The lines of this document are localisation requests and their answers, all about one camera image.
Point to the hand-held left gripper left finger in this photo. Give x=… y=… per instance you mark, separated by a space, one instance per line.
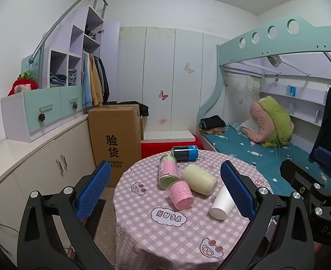
x=94 y=191

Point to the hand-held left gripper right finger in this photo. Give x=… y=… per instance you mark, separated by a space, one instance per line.
x=237 y=191

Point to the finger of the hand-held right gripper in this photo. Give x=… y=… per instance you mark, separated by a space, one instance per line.
x=328 y=159
x=292 y=173

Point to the white paper cup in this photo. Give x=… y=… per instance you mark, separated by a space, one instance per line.
x=222 y=202

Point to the cream plastic cup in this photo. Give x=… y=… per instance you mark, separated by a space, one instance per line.
x=199 y=179

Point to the small pink cup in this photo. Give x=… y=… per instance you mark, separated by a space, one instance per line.
x=180 y=194

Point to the blue and black cup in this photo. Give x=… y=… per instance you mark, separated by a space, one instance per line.
x=185 y=152

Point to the teal patterned bedsheet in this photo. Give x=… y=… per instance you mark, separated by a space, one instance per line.
x=252 y=154

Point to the dark hanging garment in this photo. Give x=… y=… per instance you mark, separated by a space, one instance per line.
x=330 y=115

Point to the brown cardboard box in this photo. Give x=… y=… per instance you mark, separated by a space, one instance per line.
x=115 y=140

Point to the pink and green plush pillow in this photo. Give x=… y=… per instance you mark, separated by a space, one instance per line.
x=271 y=122

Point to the cream low cabinet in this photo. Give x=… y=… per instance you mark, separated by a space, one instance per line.
x=36 y=168

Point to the folded dark clothes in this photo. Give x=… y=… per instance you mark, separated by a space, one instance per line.
x=212 y=124

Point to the pink checked tablecloth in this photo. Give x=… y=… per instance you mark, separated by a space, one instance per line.
x=160 y=230

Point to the small blue box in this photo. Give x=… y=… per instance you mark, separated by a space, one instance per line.
x=292 y=90

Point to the red storage box white lid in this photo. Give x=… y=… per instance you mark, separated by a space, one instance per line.
x=168 y=144

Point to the black bag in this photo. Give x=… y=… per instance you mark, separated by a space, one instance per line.
x=143 y=109

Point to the teal drawer cabinet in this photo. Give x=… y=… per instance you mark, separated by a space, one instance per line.
x=39 y=112

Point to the hanging clothes row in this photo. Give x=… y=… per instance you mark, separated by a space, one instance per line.
x=95 y=80

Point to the small clip fan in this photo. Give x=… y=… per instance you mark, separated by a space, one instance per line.
x=274 y=60

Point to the folded jeans stack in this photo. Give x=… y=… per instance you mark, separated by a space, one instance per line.
x=58 y=80

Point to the pink butterfly sticker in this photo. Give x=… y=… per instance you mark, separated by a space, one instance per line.
x=163 y=94

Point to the red strawberry plush toy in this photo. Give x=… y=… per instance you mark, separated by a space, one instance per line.
x=23 y=85

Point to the cream butterfly sticker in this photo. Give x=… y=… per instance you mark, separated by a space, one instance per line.
x=189 y=68

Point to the white wardrobe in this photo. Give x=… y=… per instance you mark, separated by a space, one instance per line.
x=168 y=78

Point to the lilac stepped shelf unit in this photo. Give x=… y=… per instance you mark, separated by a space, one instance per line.
x=75 y=56

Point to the grey metal handrail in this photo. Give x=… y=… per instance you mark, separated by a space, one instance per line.
x=61 y=19

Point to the teal bunk bed frame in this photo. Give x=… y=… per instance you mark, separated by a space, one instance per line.
x=266 y=42

